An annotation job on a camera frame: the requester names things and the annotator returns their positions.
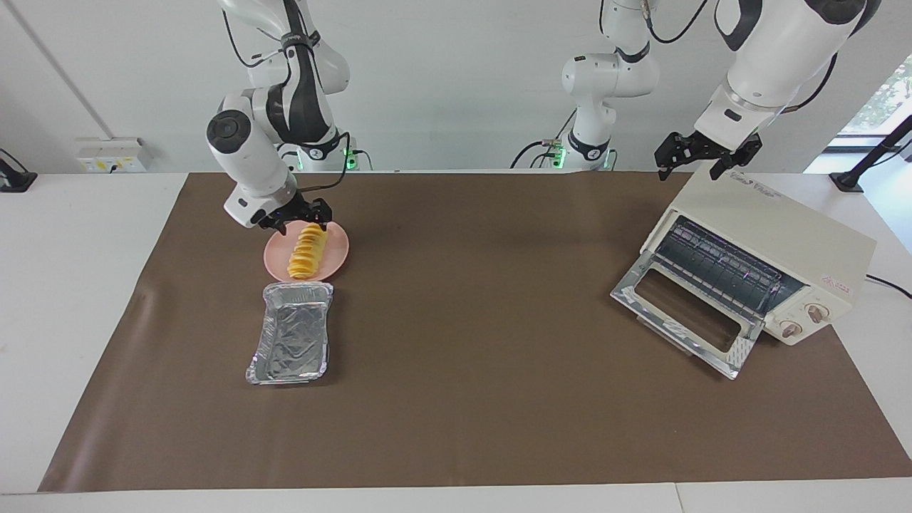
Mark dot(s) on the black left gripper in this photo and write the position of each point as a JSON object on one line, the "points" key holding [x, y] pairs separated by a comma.
{"points": [[712, 146]]}

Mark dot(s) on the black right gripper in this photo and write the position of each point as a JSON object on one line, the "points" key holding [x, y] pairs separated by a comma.
{"points": [[296, 211]]}

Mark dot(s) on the sliced yellow bread loaf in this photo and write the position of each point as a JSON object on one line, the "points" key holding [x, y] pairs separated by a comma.
{"points": [[308, 249]]}

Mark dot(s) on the aluminium foil tray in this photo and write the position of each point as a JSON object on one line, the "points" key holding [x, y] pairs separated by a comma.
{"points": [[292, 335]]}

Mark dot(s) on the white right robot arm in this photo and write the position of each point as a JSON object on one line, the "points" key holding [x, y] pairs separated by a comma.
{"points": [[249, 164]]}

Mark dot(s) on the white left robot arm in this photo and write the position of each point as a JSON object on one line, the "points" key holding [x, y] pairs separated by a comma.
{"points": [[769, 57]]}

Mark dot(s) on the cream toaster oven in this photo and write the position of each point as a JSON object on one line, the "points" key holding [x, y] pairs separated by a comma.
{"points": [[784, 228]]}

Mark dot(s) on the glass oven door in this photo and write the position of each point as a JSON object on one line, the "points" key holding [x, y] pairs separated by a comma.
{"points": [[641, 285]]}

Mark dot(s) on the beige oven knob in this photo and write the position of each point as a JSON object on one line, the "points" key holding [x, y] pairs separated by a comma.
{"points": [[791, 329], [816, 313]]}

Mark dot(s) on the pink round plate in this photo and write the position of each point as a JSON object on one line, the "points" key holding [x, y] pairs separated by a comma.
{"points": [[338, 249]]}

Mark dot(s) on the brown table mat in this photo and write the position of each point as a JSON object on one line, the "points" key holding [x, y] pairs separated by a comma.
{"points": [[499, 392]]}

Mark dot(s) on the white wall socket box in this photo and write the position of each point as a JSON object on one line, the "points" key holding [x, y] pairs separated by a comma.
{"points": [[110, 153]]}

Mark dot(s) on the black desk clamp mount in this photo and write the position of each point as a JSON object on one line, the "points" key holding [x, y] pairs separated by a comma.
{"points": [[14, 178]]}

